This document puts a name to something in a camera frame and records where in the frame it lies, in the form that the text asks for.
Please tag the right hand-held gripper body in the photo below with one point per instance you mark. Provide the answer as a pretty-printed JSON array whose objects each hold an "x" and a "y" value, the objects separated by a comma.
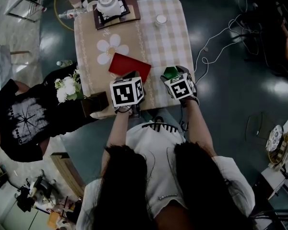
[{"x": 181, "y": 88}]

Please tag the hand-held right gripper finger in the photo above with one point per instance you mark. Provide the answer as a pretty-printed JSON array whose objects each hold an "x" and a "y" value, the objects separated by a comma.
[{"x": 182, "y": 69}]

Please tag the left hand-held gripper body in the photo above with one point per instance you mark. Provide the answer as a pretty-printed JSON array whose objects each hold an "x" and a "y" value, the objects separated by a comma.
[{"x": 126, "y": 92}]

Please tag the green cup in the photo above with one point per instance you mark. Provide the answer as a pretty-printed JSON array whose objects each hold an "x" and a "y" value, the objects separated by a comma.
[{"x": 170, "y": 72}]

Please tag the red notebook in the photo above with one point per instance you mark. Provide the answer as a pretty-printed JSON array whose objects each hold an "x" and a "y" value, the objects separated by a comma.
[{"x": 127, "y": 65}]

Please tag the person's left forearm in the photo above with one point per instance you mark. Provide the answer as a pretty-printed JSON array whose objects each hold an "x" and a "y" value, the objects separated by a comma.
[{"x": 117, "y": 130}]

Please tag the person's right forearm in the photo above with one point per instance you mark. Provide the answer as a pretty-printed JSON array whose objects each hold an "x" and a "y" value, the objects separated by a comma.
[{"x": 199, "y": 128}]

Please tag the small white candle jar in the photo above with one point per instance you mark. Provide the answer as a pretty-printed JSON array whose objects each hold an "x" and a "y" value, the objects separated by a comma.
[{"x": 161, "y": 20}]

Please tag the beige checked tablecloth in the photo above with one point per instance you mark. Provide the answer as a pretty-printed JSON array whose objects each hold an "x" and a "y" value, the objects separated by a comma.
[{"x": 163, "y": 47}]

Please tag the dark brown vase box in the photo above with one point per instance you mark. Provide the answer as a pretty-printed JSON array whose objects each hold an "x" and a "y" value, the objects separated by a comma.
[{"x": 96, "y": 103}]

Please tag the person's jeans leg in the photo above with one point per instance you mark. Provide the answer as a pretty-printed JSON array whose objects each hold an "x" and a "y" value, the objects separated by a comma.
[{"x": 165, "y": 117}]

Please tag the white flower-shaped coaster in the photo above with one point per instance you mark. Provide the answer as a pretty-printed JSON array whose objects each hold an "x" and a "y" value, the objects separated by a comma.
[{"x": 110, "y": 48}]

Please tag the white flower bouquet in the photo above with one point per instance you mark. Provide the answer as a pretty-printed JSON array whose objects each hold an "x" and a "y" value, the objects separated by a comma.
[{"x": 67, "y": 87}]

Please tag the clear plastic bottle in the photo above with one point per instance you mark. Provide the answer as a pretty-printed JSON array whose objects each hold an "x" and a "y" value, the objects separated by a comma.
[
  {"x": 69, "y": 14},
  {"x": 64, "y": 63}
]

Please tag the dark brown square tray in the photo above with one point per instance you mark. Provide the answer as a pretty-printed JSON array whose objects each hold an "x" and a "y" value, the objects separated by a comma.
[{"x": 132, "y": 12}]

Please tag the person's white shirt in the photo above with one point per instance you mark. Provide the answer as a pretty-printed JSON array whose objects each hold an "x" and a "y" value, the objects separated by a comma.
[{"x": 158, "y": 166}]

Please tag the wooden bench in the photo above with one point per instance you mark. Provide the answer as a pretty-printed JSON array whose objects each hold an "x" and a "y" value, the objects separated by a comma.
[{"x": 68, "y": 174}]

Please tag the patterned round cushion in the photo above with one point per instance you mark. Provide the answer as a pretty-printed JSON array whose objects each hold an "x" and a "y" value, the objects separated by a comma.
[{"x": 274, "y": 138}]

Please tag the metal frame table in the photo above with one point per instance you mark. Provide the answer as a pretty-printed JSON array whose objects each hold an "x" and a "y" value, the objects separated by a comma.
[{"x": 26, "y": 1}]

